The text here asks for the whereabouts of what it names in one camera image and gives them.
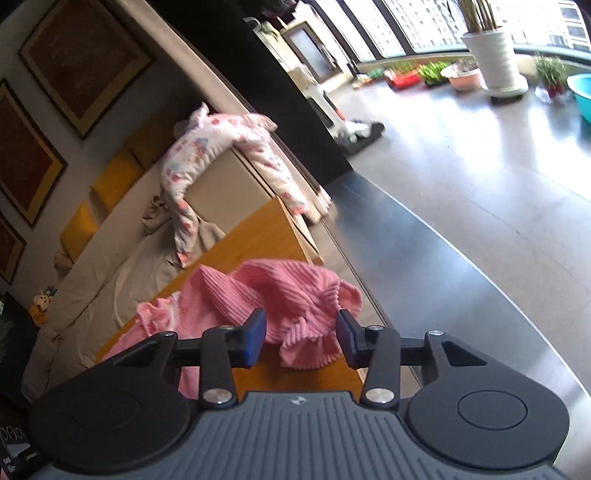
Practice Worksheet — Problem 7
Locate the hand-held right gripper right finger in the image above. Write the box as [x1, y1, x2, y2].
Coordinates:
[335, 309, 485, 409]

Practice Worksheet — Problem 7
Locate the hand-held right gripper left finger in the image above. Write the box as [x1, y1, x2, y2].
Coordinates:
[99, 308, 267, 411]

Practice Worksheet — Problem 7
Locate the pink ribbed garment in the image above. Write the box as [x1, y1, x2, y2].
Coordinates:
[104, 258, 365, 400]

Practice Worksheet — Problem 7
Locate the beige crumpled blanket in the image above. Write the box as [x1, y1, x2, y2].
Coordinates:
[141, 194, 227, 264]

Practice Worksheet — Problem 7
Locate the beige sofa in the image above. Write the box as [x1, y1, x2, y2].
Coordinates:
[21, 138, 319, 398]

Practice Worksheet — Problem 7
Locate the floral print pajama garment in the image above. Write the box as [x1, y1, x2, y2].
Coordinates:
[159, 102, 333, 269]

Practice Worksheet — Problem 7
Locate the yellow plush toy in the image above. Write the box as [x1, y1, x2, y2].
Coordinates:
[28, 288, 58, 326]

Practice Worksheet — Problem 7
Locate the white floor cleaner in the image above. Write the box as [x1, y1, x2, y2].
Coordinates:
[305, 88, 386, 153]

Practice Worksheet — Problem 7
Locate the black printed box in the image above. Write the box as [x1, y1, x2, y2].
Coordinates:
[0, 422, 44, 480]

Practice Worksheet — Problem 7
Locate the red planter tray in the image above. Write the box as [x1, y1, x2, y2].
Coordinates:
[385, 60, 423, 88]

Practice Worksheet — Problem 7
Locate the green seedling tray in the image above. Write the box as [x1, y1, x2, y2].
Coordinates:
[418, 61, 453, 88]

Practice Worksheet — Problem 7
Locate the brown pot with plant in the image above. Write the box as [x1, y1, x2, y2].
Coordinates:
[441, 62, 485, 92]

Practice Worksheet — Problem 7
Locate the white cabinet with glass door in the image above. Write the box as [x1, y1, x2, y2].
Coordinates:
[281, 21, 352, 84]

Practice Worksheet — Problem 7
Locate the palm plant in white planter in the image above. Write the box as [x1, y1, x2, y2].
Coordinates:
[455, 0, 529, 100]

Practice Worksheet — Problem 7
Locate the small potted plant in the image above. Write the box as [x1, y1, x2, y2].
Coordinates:
[533, 53, 568, 100]

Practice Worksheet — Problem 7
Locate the teal basin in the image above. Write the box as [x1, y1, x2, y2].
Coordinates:
[567, 73, 591, 123]

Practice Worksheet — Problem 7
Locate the gold framed wall picture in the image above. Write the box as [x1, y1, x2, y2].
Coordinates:
[0, 78, 69, 227]
[18, 0, 155, 139]
[0, 210, 27, 286]

